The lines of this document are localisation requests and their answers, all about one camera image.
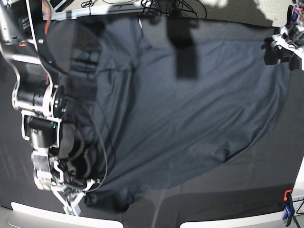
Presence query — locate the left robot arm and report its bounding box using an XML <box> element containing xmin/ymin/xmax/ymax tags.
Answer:
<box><xmin>262</xmin><ymin>0</ymin><xmax>304</xmax><ymax>71</ymax></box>

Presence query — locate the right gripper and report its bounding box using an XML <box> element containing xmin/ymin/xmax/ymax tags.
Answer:
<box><xmin>49</xmin><ymin>154</ymin><xmax>98</xmax><ymax>194</ymax></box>

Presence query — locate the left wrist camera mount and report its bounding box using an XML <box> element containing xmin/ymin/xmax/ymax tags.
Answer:
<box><xmin>265</xmin><ymin>25</ymin><xmax>304</xmax><ymax>59</ymax></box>

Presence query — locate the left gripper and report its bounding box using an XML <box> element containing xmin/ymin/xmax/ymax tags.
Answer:
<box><xmin>262</xmin><ymin>30</ymin><xmax>304</xmax><ymax>71</ymax></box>

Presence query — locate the aluminium rail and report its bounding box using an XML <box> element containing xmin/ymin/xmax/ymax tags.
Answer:
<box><xmin>50</xmin><ymin>2</ymin><xmax>143</xmax><ymax>21</ymax></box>

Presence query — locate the black cable bundle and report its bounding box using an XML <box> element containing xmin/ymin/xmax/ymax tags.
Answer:
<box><xmin>80</xmin><ymin>0</ymin><xmax>207</xmax><ymax>19</ymax></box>

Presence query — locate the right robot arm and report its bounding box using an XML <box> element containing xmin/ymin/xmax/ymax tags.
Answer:
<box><xmin>0</xmin><ymin>0</ymin><xmax>95</xmax><ymax>197</ymax></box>

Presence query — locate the red blue clamp near right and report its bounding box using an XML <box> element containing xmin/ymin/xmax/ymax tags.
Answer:
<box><xmin>282</xmin><ymin>190</ymin><xmax>301</xmax><ymax>228</ymax></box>

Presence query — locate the dark grey t-shirt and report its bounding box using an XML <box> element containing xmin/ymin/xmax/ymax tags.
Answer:
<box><xmin>66</xmin><ymin>17</ymin><xmax>289</xmax><ymax>213</ymax></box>

